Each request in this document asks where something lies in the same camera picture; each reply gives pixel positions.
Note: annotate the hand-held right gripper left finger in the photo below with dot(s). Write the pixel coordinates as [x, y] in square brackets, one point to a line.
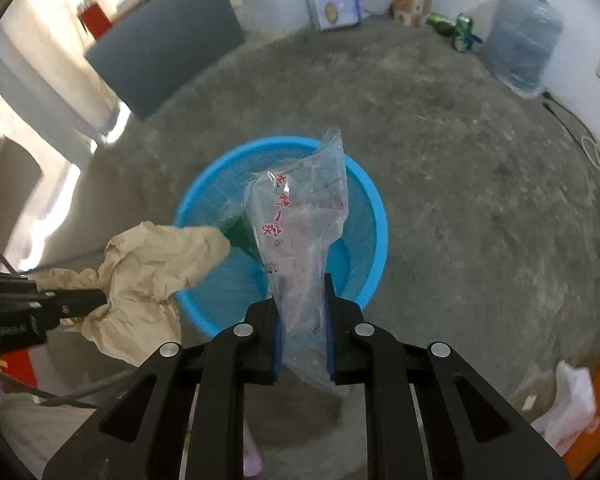
[278, 355]

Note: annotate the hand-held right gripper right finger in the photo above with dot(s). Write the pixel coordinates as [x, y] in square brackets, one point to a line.
[329, 355]

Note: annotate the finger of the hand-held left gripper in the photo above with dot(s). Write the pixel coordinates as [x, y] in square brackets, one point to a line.
[80, 302]
[5, 282]

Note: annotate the blue water jug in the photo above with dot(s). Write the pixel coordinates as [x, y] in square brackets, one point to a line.
[522, 40]

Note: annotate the orange furniture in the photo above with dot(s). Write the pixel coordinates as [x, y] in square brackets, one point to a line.
[597, 435]

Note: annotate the clear plastic bag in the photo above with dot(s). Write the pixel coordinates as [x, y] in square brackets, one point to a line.
[300, 240]

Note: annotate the blue plastic basket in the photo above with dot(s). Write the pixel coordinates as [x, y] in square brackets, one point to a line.
[365, 240]

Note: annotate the grey cabinet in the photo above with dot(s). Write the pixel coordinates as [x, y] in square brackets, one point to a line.
[170, 45]

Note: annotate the beige paper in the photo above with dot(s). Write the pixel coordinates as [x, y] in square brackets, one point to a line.
[150, 270]

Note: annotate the green plastic bottle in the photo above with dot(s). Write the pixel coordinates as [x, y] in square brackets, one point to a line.
[237, 235]

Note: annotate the red thermos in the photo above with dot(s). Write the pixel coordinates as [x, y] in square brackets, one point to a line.
[96, 20]

